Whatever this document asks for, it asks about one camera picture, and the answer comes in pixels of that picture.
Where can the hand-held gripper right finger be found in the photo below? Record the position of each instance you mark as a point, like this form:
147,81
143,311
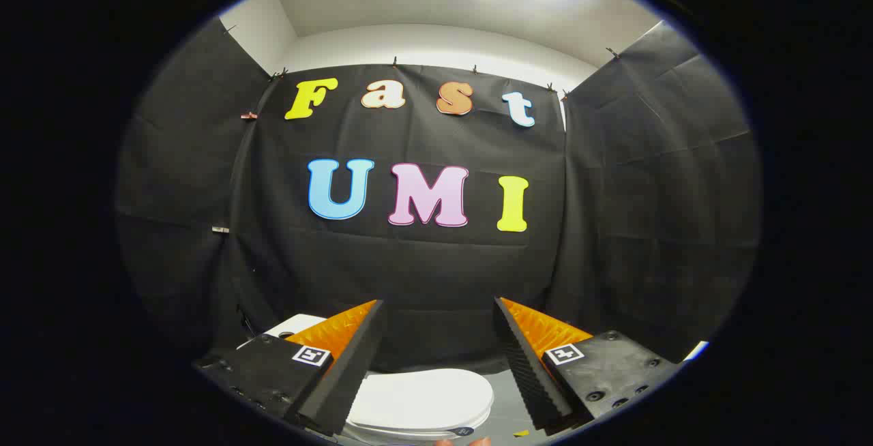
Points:
525,371

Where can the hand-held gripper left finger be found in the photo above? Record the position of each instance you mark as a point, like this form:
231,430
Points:
354,364

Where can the white toilet seat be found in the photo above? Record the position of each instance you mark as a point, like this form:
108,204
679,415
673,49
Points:
416,434

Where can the black backdrop cloth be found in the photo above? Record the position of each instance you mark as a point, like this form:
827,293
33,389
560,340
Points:
436,269

